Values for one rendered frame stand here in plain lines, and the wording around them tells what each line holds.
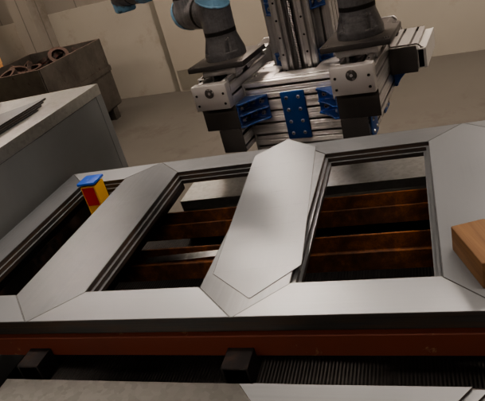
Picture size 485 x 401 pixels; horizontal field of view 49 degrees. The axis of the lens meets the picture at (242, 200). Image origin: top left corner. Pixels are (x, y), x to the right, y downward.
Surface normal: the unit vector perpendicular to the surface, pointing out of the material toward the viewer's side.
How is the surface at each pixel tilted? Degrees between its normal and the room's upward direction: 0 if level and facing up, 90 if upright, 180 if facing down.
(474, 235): 0
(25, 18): 90
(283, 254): 0
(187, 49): 90
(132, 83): 90
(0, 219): 90
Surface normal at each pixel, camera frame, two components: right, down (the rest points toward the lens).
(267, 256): -0.24, -0.86
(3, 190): 0.94, -0.09
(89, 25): -0.37, 0.50
